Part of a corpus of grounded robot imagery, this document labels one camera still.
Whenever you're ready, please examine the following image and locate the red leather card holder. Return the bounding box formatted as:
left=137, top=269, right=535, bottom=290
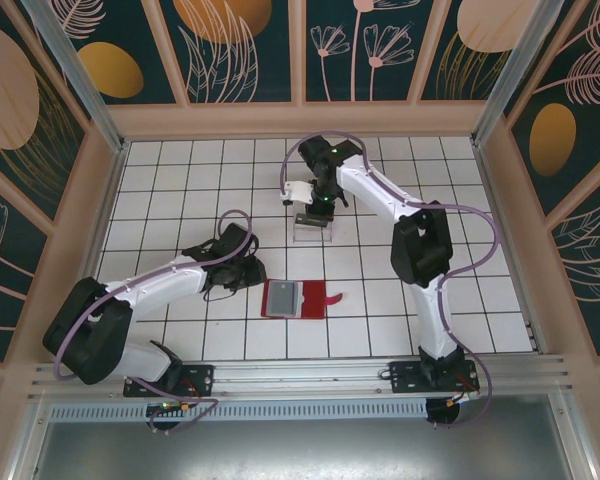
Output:
left=261, top=279, right=349, bottom=320

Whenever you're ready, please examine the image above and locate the clear acrylic card stand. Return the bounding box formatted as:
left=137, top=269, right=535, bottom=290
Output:
left=292, top=212, right=335, bottom=245

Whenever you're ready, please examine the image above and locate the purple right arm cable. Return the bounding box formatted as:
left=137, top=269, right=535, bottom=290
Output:
left=278, top=128, right=499, bottom=430

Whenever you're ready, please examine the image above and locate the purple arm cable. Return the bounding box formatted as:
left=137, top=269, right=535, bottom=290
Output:
left=278, top=128, right=499, bottom=430
left=53, top=209, right=261, bottom=435

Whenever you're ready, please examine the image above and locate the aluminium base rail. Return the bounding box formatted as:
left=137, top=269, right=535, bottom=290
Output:
left=27, top=354, right=574, bottom=401

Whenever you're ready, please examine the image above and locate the slotted grey cable duct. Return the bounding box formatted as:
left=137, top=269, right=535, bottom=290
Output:
left=49, top=399, right=429, bottom=421

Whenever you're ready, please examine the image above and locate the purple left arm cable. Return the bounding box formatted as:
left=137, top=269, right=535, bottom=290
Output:
left=53, top=209, right=261, bottom=435

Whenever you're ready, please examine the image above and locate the aluminium frame post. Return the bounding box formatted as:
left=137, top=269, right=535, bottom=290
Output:
left=19, top=0, right=127, bottom=152
left=471, top=0, right=581, bottom=147

